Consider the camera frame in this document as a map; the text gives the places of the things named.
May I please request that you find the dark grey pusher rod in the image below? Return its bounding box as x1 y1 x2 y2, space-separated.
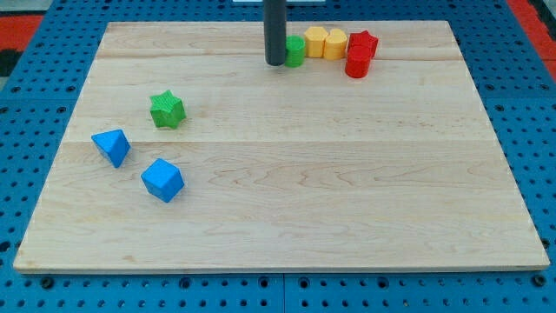
263 0 287 66

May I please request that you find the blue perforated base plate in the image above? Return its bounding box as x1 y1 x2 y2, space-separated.
1 0 555 312

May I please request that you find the green star block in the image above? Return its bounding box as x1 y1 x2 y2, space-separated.
149 90 187 129

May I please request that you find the yellow hexagon block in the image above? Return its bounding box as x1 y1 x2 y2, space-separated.
304 26 328 58

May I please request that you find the red star block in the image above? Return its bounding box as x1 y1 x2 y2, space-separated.
347 30 379 58

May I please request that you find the yellow heart block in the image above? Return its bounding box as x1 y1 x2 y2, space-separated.
323 29 348 60

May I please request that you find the blue cube block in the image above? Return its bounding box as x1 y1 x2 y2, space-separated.
141 158 185 203

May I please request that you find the red cylinder block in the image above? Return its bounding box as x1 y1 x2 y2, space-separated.
345 45 371 78

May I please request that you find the blue triangle block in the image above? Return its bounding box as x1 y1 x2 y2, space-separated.
91 129 130 168

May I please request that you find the green cylinder block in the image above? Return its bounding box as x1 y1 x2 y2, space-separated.
285 35 305 68

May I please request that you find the light wooden board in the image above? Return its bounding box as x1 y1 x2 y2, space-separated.
14 20 550 274

